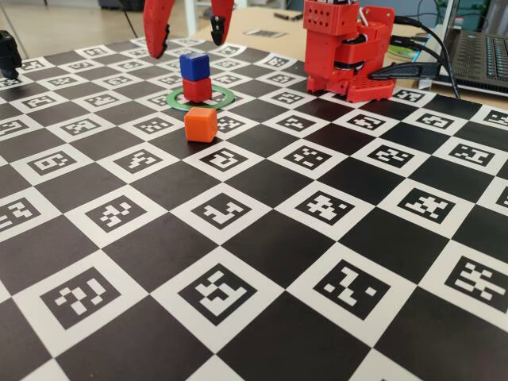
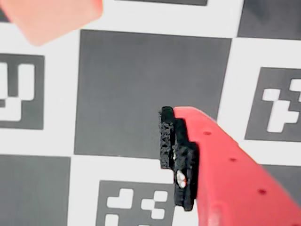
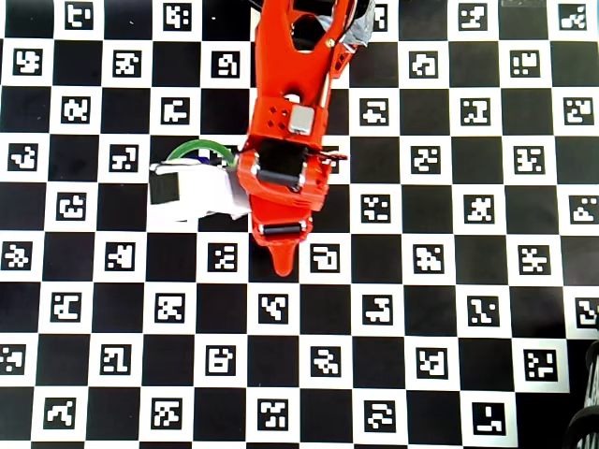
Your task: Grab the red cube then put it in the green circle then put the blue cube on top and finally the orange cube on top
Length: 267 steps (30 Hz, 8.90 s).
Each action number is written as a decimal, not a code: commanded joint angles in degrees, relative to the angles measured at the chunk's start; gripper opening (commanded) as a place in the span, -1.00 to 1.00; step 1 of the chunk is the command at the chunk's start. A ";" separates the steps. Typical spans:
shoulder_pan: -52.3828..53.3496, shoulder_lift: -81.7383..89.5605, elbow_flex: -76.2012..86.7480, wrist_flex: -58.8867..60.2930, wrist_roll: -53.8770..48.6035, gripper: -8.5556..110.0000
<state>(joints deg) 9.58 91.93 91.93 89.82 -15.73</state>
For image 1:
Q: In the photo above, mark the orange cube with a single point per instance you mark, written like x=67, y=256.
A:
x=200, y=127

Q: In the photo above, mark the black pen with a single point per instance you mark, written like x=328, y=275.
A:
x=287, y=16

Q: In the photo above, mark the red cube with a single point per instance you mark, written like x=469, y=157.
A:
x=196, y=91

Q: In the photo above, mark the red robot arm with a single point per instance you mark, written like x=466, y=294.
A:
x=325, y=43

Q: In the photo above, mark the printed marker card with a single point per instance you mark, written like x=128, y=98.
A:
x=265, y=33

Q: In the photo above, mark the black white marker checkerboard mat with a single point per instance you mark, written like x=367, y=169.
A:
x=278, y=238

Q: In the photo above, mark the black camera device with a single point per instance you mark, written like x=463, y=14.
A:
x=10, y=55

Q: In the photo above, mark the red gripper finger with black pad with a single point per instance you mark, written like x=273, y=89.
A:
x=156, y=28
x=220, y=24

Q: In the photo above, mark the grey blue chair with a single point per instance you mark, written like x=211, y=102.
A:
x=294, y=5

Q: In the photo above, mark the black laptop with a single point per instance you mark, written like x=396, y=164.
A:
x=484, y=55

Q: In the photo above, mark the green flat disc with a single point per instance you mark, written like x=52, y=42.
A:
x=401, y=51

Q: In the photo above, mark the blue cube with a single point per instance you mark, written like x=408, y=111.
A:
x=194, y=67

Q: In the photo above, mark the black floor box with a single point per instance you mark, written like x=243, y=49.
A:
x=119, y=4

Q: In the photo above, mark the red perforated robot base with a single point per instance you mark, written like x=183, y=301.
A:
x=369, y=90

